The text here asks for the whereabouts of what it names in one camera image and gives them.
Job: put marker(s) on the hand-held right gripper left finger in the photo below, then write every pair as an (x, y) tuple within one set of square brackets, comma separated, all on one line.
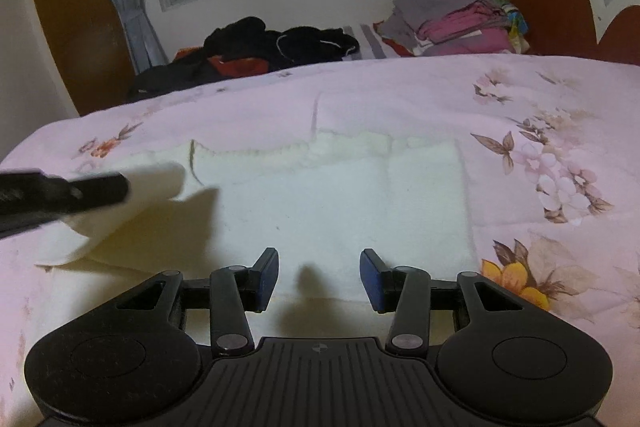
[(267, 278)]

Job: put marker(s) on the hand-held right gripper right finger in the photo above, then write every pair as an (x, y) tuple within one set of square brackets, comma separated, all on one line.
[(370, 279)]

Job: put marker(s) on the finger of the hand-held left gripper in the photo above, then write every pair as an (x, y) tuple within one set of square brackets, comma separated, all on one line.
[(100, 191), (30, 225)]

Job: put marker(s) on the white knit garment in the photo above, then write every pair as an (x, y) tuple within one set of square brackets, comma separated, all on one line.
[(325, 207)]

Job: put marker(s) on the pile of black clothes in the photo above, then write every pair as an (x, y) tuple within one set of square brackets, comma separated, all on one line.
[(300, 42)]

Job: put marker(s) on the stack of folded clothes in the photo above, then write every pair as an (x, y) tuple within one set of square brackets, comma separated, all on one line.
[(450, 27)]

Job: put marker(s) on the brown wooden wardrobe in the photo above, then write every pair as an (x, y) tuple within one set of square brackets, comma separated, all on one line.
[(70, 17)]

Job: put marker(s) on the red cloth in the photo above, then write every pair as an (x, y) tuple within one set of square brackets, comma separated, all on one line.
[(240, 68)]

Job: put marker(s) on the grey white striped cloth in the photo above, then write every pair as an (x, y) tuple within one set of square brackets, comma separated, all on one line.
[(367, 42)]

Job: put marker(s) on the pink floral blanket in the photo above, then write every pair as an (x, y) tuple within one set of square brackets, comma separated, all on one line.
[(550, 107)]

